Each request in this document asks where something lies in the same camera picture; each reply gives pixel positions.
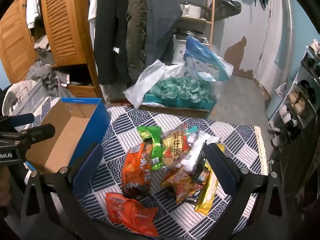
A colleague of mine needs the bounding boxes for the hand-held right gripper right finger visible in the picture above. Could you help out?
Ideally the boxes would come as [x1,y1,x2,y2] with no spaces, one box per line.
[204,142,300,240]

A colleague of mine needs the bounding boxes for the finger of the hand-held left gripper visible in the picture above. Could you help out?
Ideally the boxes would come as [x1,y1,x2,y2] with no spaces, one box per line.
[0,113,35,130]
[15,124,55,144]

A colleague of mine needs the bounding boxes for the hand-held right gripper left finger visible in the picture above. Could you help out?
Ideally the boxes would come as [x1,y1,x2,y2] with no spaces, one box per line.
[20,142,103,240]

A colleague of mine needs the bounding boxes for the black snack packet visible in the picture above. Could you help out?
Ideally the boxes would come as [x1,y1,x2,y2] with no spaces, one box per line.
[192,155,213,184]

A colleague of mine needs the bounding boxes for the blue cardboard box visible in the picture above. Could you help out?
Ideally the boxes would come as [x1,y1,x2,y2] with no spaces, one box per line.
[25,97,112,175]

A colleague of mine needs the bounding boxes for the yellow snack packet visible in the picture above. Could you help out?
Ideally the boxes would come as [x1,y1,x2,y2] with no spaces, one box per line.
[195,144,225,215]

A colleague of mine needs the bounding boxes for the orange snack packet dark base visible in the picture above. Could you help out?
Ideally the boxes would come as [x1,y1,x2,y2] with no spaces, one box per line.
[121,142,153,199]

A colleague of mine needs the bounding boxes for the red-orange snack packet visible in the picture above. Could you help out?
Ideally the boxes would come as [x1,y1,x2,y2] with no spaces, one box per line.
[105,192,159,238]

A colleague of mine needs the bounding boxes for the green snack packet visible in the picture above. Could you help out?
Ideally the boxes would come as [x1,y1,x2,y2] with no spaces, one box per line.
[137,125,165,171]

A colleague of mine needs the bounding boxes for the grey printed bag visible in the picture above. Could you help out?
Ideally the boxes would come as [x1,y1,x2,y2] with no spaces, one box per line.
[10,80,60,122]

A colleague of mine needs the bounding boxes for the silver white snack packet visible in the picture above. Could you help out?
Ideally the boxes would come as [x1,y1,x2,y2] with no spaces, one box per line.
[180,130,222,174]

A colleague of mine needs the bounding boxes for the dark blue cookie packet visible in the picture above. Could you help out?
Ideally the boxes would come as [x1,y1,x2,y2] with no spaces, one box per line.
[184,192,201,205]

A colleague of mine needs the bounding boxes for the small orange-yellow snack packet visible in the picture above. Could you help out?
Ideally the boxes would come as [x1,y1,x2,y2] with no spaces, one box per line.
[161,167,203,204]

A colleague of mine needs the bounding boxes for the pile of grey clothes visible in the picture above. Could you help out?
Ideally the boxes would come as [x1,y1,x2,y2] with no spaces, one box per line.
[25,35,77,98]

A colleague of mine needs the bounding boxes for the clear noodle packet red print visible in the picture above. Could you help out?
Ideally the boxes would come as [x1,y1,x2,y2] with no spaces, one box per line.
[161,124,189,170]

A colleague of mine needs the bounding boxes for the flat brown cardboard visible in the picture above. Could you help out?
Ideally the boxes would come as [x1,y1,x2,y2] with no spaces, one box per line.
[110,102,211,119]

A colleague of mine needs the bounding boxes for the small white basket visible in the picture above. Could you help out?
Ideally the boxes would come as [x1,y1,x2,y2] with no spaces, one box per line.
[275,84,288,98]

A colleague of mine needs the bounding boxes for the shoe rack with shoes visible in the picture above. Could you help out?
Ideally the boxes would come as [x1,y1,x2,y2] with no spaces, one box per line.
[269,40,320,148]

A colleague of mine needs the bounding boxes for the wooden louvered wardrobe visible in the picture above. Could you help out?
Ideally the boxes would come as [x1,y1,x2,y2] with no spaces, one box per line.
[0,0,102,100]

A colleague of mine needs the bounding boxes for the white plastic bag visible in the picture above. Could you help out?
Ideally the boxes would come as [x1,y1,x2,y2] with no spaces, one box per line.
[124,59,186,109]

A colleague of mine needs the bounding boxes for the blue plastic bag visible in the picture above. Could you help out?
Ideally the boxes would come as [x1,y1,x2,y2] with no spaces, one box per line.
[182,35,234,82]

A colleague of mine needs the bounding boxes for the white hanging shirt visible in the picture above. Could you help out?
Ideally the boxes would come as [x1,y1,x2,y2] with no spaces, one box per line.
[26,0,42,29]

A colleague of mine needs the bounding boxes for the black hanging jacket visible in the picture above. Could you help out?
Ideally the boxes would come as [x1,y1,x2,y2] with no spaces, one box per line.
[94,0,130,85]

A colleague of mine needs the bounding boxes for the white metal bucket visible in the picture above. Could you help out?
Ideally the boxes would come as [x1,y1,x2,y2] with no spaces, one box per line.
[172,29,208,64]

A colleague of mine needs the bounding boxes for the white hanging garment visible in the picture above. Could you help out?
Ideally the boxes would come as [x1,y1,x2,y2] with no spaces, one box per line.
[81,0,101,23]

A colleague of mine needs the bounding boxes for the white door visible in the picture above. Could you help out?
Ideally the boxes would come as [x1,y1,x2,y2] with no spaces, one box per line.
[252,0,295,88]

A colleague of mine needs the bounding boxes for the olive hanging jacket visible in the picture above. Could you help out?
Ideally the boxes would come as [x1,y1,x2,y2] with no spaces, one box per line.
[126,0,148,85]

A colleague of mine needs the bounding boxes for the wooden shelf rack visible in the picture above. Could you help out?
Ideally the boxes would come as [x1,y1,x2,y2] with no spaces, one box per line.
[172,0,216,52]

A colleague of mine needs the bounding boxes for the blue-grey hanging jacket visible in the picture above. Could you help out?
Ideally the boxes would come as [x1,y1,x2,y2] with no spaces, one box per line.
[145,0,183,67]

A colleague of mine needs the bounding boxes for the grey backpack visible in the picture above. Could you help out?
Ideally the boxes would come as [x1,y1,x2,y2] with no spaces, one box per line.
[215,0,242,22]

